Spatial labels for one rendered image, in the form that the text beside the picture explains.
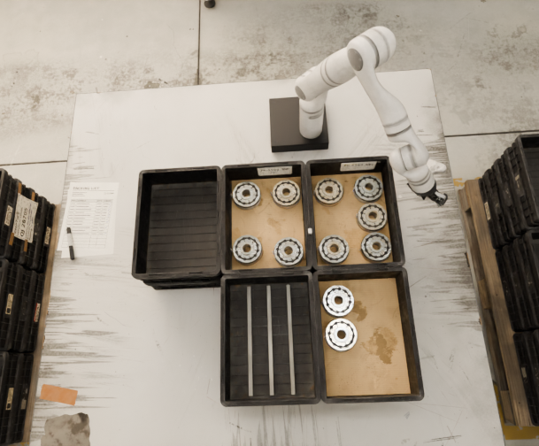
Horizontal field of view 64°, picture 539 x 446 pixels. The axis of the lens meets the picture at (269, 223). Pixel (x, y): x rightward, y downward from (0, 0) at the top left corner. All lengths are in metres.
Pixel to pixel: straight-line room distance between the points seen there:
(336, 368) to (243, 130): 1.03
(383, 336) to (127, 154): 1.26
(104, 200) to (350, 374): 1.17
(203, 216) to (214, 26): 1.90
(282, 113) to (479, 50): 1.71
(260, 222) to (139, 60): 1.91
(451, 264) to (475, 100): 1.48
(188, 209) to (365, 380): 0.85
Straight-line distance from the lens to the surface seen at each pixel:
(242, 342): 1.49
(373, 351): 1.49
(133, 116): 2.06
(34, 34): 3.69
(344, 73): 1.32
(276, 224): 1.56
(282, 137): 1.80
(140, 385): 1.70
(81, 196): 1.96
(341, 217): 1.57
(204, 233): 1.58
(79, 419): 1.78
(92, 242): 1.86
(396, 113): 1.22
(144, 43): 3.29
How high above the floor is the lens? 2.30
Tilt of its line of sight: 70 degrees down
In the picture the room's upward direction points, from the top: 11 degrees counter-clockwise
